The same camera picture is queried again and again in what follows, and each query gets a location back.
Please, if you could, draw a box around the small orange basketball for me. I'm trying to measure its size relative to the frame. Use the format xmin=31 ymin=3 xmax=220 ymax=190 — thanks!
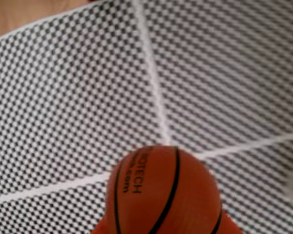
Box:
xmin=105 ymin=145 xmax=223 ymax=234

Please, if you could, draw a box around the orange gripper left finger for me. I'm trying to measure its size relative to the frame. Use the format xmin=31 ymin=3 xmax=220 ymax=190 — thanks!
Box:
xmin=90 ymin=216 xmax=109 ymax=234

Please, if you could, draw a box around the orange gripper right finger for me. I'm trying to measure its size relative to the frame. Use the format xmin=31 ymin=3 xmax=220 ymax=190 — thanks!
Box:
xmin=218 ymin=211 xmax=245 ymax=234

